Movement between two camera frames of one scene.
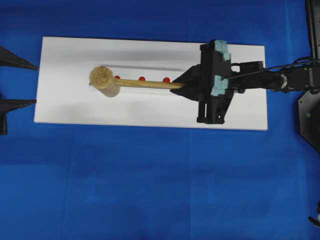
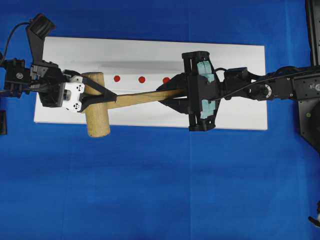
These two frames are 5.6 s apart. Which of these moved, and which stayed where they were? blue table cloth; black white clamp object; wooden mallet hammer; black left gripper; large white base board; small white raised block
Moved: wooden mallet hammer; black left gripper
Stayed: large white base board; black white clamp object; blue table cloth; small white raised block
